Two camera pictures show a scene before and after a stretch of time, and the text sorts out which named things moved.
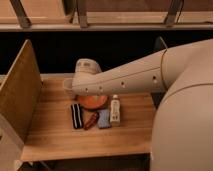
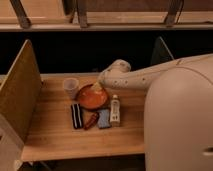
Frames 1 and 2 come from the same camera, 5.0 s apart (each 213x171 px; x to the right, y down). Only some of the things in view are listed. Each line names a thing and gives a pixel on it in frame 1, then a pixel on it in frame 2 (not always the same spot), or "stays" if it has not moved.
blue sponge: (104, 119) stays
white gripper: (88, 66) → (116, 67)
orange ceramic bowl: (92, 101) stays
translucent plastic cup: (67, 87) stays
